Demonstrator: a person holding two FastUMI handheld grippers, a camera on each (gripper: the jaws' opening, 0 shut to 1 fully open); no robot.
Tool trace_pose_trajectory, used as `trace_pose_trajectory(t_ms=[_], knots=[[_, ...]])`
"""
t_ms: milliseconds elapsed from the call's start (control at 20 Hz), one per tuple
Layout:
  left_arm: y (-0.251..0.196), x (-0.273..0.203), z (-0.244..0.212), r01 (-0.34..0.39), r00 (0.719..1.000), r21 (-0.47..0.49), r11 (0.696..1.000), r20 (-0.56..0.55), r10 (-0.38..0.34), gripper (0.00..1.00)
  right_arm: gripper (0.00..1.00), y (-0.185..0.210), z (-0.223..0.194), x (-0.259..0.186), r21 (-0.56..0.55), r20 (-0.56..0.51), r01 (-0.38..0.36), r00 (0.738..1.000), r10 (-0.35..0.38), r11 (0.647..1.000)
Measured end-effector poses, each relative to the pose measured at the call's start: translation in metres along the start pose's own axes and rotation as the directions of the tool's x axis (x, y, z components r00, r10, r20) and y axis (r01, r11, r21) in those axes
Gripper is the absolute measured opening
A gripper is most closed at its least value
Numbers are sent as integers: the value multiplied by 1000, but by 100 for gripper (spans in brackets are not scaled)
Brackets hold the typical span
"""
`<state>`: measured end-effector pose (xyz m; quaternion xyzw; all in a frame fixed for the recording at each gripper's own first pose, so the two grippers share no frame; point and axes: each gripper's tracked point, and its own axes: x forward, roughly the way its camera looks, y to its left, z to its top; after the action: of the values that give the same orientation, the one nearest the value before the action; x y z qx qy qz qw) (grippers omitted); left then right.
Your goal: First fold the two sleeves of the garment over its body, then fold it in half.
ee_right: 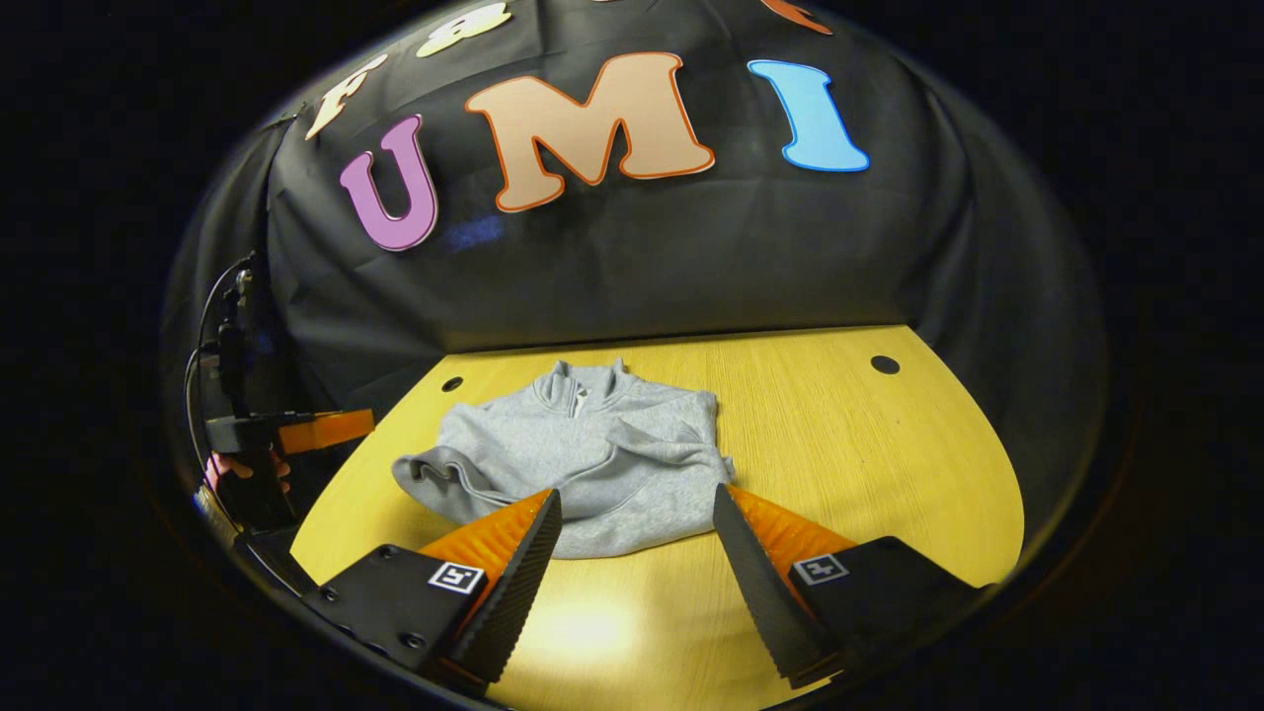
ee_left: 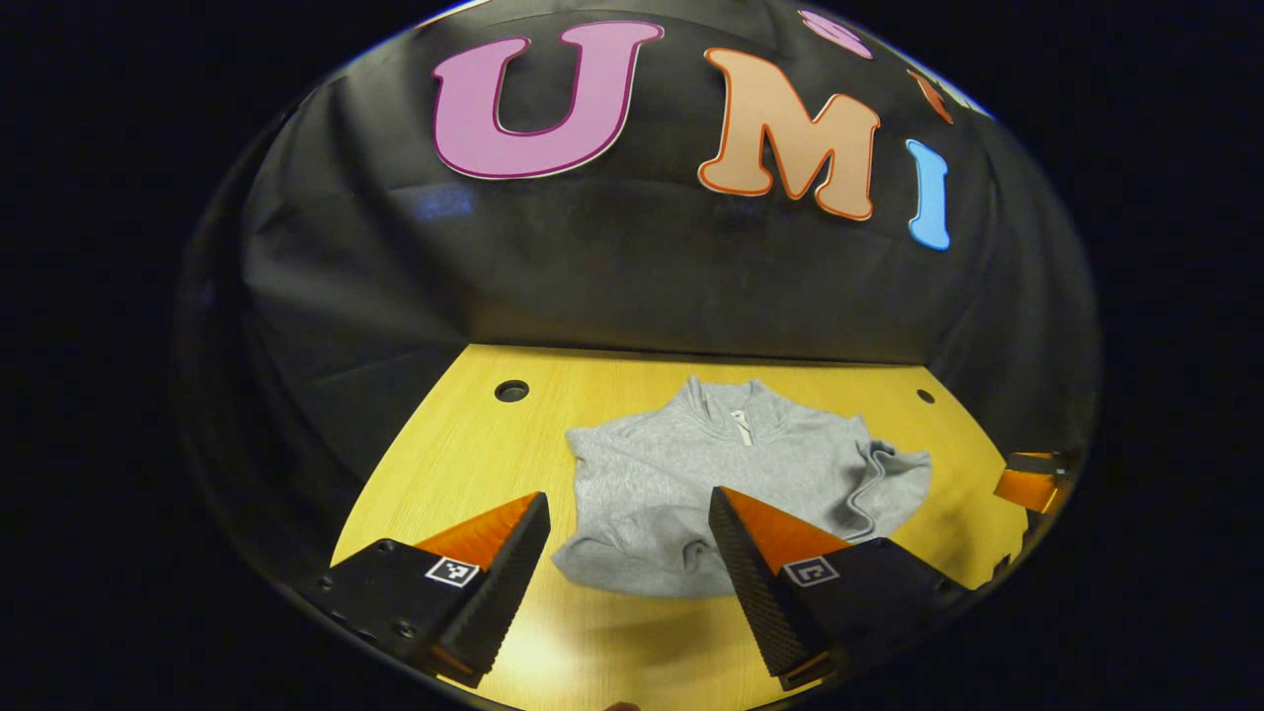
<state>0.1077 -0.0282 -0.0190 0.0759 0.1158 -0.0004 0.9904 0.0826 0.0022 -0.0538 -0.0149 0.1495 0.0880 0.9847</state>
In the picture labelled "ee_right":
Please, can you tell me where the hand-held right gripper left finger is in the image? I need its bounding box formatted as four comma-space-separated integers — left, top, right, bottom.
301, 489, 563, 687

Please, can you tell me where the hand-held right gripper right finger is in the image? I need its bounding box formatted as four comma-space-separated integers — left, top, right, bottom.
713, 484, 993, 690

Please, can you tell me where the grey zip-collar sweatshirt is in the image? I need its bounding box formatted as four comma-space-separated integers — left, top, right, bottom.
391, 358, 737, 560

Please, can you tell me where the black backdrop cloth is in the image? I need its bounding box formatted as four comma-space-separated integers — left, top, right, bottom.
161, 0, 1109, 554

